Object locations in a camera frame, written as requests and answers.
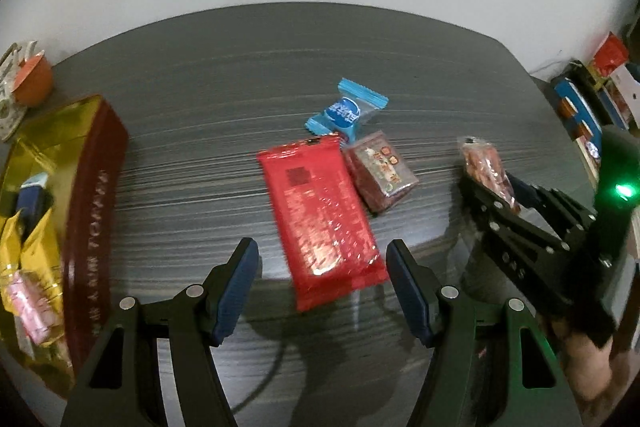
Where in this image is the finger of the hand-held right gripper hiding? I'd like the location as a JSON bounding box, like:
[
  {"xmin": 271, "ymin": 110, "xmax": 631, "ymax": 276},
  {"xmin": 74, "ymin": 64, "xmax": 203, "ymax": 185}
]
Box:
[
  {"xmin": 460, "ymin": 174, "xmax": 576, "ymax": 258},
  {"xmin": 506, "ymin": 173, "xmax": 597, "ymax": 234}
]

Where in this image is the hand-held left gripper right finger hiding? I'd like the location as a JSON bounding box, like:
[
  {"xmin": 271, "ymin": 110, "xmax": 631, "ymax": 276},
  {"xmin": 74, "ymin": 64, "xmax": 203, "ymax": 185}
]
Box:
[{"xmin": 385, "ymin": 238, "xmax": 583, "ymax": 427}]

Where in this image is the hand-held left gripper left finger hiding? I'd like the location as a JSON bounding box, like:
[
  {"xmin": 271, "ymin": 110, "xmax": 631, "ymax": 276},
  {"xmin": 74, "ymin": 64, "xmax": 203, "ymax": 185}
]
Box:
[{"xmin": 60, "ymin": 237, "xmax": 261, "ymax": 427}]

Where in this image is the clear packet of orange snacks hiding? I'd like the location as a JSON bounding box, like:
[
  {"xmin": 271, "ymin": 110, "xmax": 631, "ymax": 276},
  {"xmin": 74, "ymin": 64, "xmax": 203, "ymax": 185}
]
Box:
[{"xmin": 460, "ymin": 136, "xmax": 521, "ymax": 212}]

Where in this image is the large red foil packet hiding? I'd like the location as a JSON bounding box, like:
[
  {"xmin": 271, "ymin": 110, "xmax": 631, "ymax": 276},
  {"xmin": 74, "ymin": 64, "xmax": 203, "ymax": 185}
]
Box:
[{"xmin": 256, "ymin": 133, "xmax": 389, "ymax": 313}]

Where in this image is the red and gold box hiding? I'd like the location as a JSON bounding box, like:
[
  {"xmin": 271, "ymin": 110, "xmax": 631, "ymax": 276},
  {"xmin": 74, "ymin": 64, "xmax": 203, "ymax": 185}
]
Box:
[{"xmin": 0, "ymin": 94, "xmax": 131, "ymax": 400}]

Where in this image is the yellow clear snack packet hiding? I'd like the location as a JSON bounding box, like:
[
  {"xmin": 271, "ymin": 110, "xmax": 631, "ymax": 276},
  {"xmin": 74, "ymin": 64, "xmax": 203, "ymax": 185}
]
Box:
[{"xmin": 0, "ymin": 207, "xmax": 67, "ymax": 349}]

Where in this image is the pink patterned snack packet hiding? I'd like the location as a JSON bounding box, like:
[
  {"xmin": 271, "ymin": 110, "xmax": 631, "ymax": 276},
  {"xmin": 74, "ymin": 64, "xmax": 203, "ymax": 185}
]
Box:
[{"xmin": 5, "ymin": 269, "xmax": 56, "ymax": 348}]

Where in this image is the navy and white packet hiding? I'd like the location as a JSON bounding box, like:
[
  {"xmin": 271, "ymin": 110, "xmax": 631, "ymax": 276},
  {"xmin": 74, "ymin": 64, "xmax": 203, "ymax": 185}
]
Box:
[{"xmin": 15, "ymin": 173, "xmax": 54, "ymax": 228}]

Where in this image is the person's right hand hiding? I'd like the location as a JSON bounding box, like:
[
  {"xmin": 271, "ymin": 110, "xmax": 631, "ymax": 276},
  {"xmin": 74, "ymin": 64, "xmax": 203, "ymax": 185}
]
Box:
[{"xmin": 550, "ymin": 319, "xmax": 621, "ymax": 413}]

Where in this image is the blue and white box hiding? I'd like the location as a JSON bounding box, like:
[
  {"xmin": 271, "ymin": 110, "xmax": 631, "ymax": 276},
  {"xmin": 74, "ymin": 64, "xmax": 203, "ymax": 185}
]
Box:
[{"xmin": 552, "ymin": 77, "xmax": 604, "ymax": 158}]

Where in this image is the white cardboard box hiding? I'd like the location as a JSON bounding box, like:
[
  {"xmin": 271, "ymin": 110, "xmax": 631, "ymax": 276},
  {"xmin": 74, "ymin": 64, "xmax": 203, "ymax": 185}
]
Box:
[{"xmin": 610, "ymin": 64, "xmax": 640, "ymax": 128}]

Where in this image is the small red printed packet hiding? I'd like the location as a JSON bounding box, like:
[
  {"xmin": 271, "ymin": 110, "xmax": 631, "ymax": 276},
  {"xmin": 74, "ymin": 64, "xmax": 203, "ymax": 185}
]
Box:
[{"xmin": 344, "ymin": 130, "xmax": 419, "ymax": 215}]

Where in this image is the red cardboard box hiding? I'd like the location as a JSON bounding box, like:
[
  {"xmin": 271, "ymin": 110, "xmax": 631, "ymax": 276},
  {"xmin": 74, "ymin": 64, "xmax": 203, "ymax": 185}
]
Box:
[{"xmin": 589, "ymin": 32, "xmax": 630, "ymax": 78}]

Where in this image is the blue wrapped candy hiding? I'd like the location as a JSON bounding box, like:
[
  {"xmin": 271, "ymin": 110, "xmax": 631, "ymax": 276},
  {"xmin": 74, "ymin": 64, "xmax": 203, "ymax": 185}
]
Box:
[{"xmin": 306, "ymin": 78, "xmax": 389, "ymax": 145}]

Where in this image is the white patterned container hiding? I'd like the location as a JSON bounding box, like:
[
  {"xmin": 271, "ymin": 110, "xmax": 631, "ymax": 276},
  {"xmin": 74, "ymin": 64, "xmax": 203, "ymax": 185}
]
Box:
[{"xmin": 0, "ymin": 41, "xmax": 32, "ymax": 142}]

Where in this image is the orange cup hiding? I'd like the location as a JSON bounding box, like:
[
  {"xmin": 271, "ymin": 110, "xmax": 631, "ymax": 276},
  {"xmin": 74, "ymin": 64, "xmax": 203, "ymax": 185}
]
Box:
[{"xmin": 12, "ymin": 51, "xmax": 54, "ymax": 108}]

